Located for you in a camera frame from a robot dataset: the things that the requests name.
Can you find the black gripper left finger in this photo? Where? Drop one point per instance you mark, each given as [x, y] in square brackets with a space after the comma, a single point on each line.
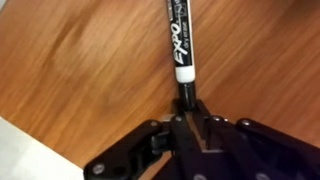
[133, 150]

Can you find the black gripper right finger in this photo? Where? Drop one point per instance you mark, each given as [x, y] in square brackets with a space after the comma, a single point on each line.
[260, 150]

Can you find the black white Expo marker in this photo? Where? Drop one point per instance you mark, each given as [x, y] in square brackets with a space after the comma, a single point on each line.
[181, 40]

